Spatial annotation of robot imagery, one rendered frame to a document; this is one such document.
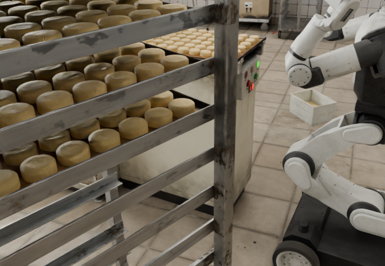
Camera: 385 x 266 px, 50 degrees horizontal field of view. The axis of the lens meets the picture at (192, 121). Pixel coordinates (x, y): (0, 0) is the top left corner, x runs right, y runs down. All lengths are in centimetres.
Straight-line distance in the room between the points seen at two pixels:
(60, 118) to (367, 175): 238
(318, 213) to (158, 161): 85
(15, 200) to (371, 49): 114
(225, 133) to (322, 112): 253
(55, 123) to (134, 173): 183
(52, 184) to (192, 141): 149
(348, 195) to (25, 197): 155
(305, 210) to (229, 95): 140
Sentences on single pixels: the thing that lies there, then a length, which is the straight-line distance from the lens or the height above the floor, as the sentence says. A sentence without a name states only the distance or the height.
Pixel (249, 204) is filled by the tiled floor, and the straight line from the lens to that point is 237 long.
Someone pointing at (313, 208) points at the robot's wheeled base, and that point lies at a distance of 209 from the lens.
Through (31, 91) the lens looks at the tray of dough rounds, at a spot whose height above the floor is 124.
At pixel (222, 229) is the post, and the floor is 88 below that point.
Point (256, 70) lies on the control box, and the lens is 201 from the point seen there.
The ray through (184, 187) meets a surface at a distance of 223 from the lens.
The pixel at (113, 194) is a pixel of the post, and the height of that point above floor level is 73.
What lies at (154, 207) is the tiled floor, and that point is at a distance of 236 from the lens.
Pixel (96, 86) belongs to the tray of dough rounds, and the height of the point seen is 124.
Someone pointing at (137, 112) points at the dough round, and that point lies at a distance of 76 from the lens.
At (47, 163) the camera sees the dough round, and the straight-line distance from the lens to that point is 63.
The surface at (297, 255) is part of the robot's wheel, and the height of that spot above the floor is 15.
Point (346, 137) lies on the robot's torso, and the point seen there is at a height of 66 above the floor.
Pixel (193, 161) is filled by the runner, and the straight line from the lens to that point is 76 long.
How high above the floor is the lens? 147
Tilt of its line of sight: 27 degrees down
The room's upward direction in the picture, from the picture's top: 1 degrees counter-clockwise
